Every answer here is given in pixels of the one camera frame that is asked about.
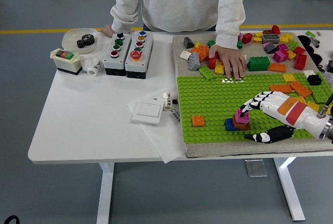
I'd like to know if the person's right hand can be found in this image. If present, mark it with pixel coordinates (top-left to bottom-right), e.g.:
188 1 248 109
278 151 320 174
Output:
100 24 115 38

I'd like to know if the person's left hand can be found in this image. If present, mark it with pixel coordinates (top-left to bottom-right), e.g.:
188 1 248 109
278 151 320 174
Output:
209 44 247 80

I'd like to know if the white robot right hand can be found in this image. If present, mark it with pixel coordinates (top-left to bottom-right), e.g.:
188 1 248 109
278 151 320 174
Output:
239 91 330 144

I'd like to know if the long orange toy brick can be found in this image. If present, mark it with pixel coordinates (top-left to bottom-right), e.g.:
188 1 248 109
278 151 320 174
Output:
270 83 293 94
267 63 287 73
289 80 312 98

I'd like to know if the large green toy brick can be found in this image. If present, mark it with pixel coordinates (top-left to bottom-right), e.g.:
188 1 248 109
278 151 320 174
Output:
247 56 271 72

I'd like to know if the flat green toy brick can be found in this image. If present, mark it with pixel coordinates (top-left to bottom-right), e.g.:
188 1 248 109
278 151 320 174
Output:
198 66 219 80

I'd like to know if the green studded plate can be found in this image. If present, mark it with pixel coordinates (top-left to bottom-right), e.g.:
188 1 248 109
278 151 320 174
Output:
310 72 333 105

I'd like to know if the light grey toy brick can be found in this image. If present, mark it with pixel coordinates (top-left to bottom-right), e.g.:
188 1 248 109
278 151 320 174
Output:
187 52 201 72

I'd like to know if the green studded baseplate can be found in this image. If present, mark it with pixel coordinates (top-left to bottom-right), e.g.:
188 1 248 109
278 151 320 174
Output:
176 72 330 144

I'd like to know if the black toy brick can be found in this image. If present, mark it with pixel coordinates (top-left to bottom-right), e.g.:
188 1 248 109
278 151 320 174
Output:
306 73 324 86

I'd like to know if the dark grey toy brick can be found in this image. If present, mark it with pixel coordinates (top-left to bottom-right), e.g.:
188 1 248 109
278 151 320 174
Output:
264 42 277 54

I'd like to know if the long grey toy brick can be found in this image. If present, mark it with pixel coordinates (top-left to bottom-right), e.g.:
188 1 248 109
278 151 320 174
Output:
261 34 281 44

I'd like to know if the dark grey sloped brick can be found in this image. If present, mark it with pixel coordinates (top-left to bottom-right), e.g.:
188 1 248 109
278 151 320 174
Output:
183 36 195 49

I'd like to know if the tall red toy brick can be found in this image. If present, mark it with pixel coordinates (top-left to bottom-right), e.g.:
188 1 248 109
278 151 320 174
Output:
294 54 308 71

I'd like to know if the large magenta toy brick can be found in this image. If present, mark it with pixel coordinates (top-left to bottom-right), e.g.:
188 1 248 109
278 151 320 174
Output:
272 49 288 64

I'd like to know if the lime green toy brick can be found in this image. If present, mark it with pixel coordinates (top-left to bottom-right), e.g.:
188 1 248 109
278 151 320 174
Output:
287 40 300 52

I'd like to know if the blue toy brick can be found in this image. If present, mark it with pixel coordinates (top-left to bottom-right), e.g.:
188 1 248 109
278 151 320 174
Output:
225 118 239 132

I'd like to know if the black metal gear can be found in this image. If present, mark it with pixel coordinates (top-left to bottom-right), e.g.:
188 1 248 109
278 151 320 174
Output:
76 33 96 50

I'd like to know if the grey four-button control box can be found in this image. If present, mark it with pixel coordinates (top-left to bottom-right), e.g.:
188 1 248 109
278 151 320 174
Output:
103 32 133 76

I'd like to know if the white plastic bowl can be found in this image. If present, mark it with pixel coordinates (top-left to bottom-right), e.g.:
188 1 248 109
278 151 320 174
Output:
61 28 100 54

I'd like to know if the white pipe tee fitting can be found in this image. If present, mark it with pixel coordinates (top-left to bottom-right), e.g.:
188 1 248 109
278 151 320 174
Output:
81 57 103 77

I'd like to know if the grey emergency-stop control box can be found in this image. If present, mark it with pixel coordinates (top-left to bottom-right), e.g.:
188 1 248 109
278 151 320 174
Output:
124 30 154 80

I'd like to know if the metal floor plate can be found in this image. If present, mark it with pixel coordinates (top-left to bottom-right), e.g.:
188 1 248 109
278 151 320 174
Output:
244 158 268 178

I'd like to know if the person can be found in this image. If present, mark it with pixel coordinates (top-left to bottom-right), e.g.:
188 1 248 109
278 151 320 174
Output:
108 0 252 33

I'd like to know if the small labelled white fitting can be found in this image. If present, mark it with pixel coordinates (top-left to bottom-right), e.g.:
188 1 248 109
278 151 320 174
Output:
161 92 174 112

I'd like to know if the white table leg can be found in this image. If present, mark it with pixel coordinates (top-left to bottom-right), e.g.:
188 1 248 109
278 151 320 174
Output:
96 163 115 224
273 157 306 222

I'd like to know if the white printed label strip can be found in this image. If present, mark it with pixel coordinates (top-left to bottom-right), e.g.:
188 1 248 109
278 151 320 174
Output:
169 109 182 125

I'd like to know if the white paper sheet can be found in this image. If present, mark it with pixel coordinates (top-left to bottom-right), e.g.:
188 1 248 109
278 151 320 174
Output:
126 92 186 164

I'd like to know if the cream red-green switch box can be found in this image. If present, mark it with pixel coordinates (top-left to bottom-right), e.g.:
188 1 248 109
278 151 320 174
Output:
49 47 83 76

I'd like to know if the white wall switch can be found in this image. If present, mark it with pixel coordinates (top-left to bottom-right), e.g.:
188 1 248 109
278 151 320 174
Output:
132 99 163 125

